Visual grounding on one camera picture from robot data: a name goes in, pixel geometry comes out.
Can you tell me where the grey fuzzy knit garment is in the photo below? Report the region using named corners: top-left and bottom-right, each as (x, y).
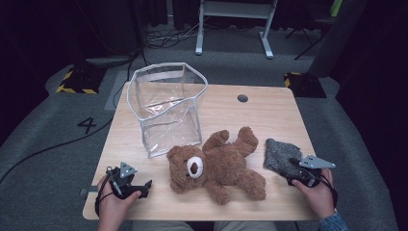
top-left (263, 138), bottom-right (304, 181)

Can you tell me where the brown teddy bear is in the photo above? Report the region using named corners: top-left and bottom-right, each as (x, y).
top-left (166, 126), bottom-right (268, 206)

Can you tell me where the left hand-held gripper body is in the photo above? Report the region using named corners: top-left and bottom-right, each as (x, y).
top-left (106, 162), bottom-right (142, 200)

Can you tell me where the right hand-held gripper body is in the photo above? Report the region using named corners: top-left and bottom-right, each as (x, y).
top-left (287, 154), bottom-right (337, 189)

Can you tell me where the black yellow striped base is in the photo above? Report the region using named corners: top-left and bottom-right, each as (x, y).
top-left (283, 71), bottom-right (327, 99)
top-left (56, 65), bottom-right (107, 95)

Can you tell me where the clear plastic bag grey trim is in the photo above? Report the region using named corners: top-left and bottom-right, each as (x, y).
top-left (127, 62), bottom-right (209, 159)

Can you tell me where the white desk frame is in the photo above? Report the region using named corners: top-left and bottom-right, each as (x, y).
top-left (194, 0), bottom-right (279, 60)

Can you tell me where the person's left hand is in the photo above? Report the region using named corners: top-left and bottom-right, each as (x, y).
top-left (96, 175), bottom-right (142, 222)

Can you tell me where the dark grey curtain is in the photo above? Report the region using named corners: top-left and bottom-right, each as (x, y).
top-left (307, 0), bottom-right (369, 78)

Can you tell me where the black left wrist strap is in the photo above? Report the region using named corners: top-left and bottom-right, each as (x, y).
top-left (94, 166), bottom-right (114, 217)

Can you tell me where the grey flat stand base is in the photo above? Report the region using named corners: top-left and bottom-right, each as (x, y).
top-left (85, 56), bottom-right (136, 67)

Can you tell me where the long black floor cable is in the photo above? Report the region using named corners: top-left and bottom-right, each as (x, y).
top-left (0, 51), bottom-right (143, 186)

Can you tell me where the black tripod stand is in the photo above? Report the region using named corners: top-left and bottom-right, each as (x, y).
top-left (285, 17), bottom-right (335, 62)

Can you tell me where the green object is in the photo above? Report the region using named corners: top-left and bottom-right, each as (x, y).
top-left (330, 0), bottom-right (344, 17)

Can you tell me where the tangle of floor cables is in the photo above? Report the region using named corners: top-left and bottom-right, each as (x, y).
top-left (145, 18), bottom-right (201, 51)

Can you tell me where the person's right hand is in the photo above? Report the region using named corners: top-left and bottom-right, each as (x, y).
top-left (292, 168), bottom-right (336, 220)

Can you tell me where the person's right leg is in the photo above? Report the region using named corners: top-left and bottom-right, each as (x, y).
top-left (213, 220), bottom-right (278, 231)

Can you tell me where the thin black floor cable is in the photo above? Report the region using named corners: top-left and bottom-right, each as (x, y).
top-left (140, 47), bottom-right (152, 67)

